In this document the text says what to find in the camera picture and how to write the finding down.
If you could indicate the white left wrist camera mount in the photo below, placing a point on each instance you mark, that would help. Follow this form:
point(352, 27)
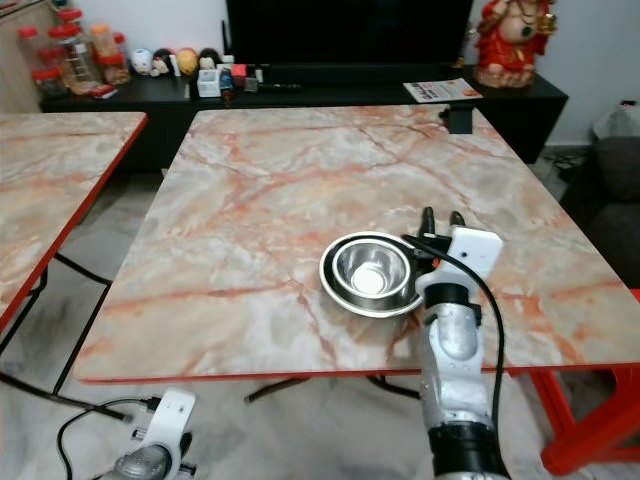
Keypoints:
point(172, 420)

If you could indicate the small black box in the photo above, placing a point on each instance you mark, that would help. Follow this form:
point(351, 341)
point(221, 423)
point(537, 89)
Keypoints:
point(461, 120)

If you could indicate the black round figurine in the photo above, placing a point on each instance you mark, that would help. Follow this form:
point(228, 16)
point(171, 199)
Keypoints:
point(209, 58)

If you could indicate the steel bowl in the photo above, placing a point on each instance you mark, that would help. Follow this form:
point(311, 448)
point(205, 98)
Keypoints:
point(370, 280)

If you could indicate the small white box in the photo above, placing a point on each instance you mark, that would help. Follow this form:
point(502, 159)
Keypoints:
point(209, 86)

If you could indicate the white round figurine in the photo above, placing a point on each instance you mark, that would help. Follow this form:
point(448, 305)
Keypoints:
point(141, 63)

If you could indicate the dark grey sofa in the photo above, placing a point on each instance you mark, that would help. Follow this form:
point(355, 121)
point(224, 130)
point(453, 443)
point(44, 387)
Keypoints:
point(610, 200)

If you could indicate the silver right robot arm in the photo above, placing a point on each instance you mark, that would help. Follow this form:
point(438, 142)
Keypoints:
point(455, 340)

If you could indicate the small red-lid plastic jar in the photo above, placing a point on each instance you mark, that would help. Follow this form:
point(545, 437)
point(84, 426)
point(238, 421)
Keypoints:
point(45, 83)
point(113, 72)

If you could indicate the black and white figurine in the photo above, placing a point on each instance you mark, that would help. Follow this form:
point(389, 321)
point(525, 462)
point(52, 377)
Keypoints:
point(163, 64)

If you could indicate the yellow round figurine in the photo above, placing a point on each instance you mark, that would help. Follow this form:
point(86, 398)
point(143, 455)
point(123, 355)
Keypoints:
point(187, 63)

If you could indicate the marble pattern folding table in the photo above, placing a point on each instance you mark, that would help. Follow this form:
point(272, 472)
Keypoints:
point(60, 170)
point(280, 170)

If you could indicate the red stool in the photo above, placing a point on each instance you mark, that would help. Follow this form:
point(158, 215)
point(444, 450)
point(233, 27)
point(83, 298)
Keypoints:
point(575, 430)

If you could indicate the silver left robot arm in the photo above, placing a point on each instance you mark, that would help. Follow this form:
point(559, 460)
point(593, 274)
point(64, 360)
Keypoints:
point(145, 465)

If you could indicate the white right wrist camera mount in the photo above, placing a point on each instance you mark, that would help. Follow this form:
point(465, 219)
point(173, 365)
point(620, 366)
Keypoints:
point(480, 245)

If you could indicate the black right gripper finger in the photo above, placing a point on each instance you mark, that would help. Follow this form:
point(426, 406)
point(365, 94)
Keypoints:
point(429, 225)
point(457, 222)

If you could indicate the orange snack jar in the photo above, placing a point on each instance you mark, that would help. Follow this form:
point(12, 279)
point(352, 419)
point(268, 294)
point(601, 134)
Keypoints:
point(100, 42)

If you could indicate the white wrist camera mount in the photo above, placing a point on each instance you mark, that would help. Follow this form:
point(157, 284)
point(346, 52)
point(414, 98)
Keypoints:
point(480, 245)
point(172, 420)

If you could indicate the printed paper leaflet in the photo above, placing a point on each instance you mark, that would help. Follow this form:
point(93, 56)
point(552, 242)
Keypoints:
point(440, 90)

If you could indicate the light wooden drawer cabinet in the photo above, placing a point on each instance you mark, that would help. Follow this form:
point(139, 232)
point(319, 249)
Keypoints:
point(18, 60)

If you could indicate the small red box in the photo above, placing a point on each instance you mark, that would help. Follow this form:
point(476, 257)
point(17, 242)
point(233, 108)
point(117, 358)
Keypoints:
point(240, 71)

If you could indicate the steel plate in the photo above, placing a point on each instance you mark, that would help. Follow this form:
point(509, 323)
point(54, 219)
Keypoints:
point(370, 309)

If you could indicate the black flat television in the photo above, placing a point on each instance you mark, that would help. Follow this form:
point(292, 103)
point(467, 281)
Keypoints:
point(350, 30)

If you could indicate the red and gold statue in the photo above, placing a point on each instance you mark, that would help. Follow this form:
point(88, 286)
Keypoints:
point(515, 45)

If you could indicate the tall clear red-lid jar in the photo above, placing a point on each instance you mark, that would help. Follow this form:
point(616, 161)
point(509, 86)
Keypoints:
point(68, 58)

